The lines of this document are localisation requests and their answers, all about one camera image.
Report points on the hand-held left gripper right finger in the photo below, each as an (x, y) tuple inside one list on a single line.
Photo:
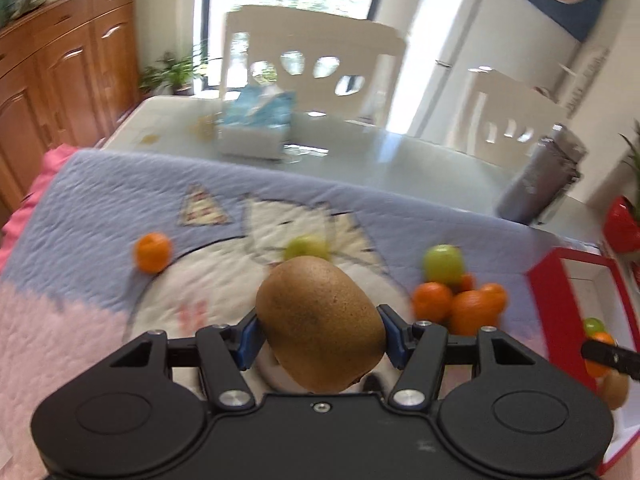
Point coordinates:
[(392, 337)]

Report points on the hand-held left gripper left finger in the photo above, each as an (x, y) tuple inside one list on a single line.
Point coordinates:
[(248, 342)]

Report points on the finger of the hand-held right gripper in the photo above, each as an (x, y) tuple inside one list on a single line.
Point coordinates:
[(607, 352)]

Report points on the brown kiwi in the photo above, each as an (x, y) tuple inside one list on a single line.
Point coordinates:
[(320, 322), (616, 389)]

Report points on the red cardboard box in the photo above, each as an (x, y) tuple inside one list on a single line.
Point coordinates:
[(550, 305)]

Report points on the green lime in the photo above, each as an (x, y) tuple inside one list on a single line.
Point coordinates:
[(444, 265)]

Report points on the green apple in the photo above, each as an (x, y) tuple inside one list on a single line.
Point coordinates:
[(306, 247), (594, 326)]

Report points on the potted plant in red pot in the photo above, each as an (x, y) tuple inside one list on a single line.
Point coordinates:
[(622, 225)]

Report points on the grey metal bottle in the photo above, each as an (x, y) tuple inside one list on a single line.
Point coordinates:
[(542, 175)]

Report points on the cartoon cat printed blanket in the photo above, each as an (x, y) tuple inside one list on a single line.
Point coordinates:
[(100, 200)]

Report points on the blue white tissue pack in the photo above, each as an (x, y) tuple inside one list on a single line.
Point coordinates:
[(257, 120)]

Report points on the white chair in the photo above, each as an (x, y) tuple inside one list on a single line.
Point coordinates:
[(515, 105), (300, 35)]

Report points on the green floor plant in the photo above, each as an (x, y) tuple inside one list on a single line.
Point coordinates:
[(172, 72)]

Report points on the white refrigerator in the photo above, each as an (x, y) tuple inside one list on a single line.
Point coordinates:
[(460, 35)]

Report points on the wooden cabinet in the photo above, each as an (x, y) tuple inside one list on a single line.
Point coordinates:
[(65, 75)]

